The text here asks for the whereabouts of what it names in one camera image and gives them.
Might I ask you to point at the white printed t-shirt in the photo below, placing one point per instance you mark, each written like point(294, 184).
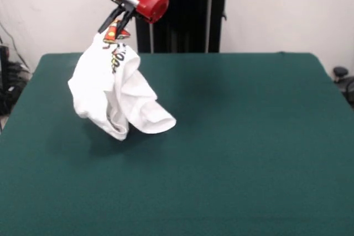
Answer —
point(99, 92)

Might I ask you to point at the dark green tablecloth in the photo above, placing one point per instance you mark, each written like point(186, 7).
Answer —
point(221, 164)

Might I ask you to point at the black office chair base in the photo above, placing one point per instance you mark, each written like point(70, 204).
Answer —
point(341, 73)

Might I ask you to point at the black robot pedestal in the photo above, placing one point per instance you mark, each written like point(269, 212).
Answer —
point(188, 20)

